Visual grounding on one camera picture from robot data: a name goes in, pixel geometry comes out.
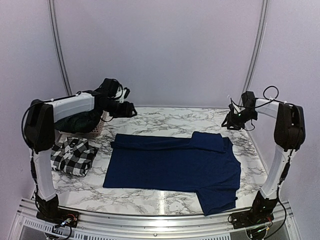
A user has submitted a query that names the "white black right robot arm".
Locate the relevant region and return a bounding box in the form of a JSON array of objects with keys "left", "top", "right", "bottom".
[{"left": 221, "top": 91, "right": 306, "bottom": 228}]

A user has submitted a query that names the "front aluminium table rail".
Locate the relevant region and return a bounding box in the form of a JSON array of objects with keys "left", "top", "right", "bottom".
[{"left": 8, "top": 198, "right": 301, "bottom": 240}]

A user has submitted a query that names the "aluminium frame post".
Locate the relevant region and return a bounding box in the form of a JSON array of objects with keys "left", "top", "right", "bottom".
[
  {"left": 47, "top": 0, "right": 73, "bottom": 96},
  {"left": 242, "top": 0, "right": 270, "bottom": 93}
]

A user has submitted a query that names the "right aluminium frame post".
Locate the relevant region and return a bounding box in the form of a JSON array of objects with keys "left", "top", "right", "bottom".
[{"left": 242, "top": 0, "right": 270, "bottom": 93}]

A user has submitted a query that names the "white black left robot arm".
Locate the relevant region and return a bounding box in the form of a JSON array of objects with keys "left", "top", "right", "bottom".
[{"left": 21, "top": 78, "right": 137, "bottom": 223}]

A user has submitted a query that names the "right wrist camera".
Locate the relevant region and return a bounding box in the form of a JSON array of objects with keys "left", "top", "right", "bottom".
[{"left": 228, "top": 103, "right": 238, "bottom": 114}]

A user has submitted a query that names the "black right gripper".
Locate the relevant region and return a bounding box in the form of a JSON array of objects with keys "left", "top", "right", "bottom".
[{"left": 221, "top": 109, "right": 257, "bottom": 131}]

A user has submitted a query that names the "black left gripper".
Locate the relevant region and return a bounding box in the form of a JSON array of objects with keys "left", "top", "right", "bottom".
[{"left": 102, "top": 98, "right": 138, "bottom": 118}]

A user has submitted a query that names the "dark blue green clothes pile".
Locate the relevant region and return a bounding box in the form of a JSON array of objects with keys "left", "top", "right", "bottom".
[{"left": 54, "top": 110, "right": 103, "bottom": 134}]

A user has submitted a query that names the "pink perforated laundry basket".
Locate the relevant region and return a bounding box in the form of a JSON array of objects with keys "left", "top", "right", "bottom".
[{"left": 59, "top": 111, "right": 109, "bottom": 136}]

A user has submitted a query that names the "navy blue t-shirt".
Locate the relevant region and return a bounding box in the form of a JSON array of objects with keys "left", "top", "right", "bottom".
[{"left": 102, "top": 131, "right": 241, "bottom": 216}]

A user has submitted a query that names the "black white plaid shirt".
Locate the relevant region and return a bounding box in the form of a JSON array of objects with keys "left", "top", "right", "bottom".
[{"left": 50, "top": 137, "right": 99, "bottom": 177}]

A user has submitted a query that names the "left aluminium frame post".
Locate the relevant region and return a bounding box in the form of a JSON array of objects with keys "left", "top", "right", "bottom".
[{"left": 47, "top": 0, "right": 73, "bottom": 96}]

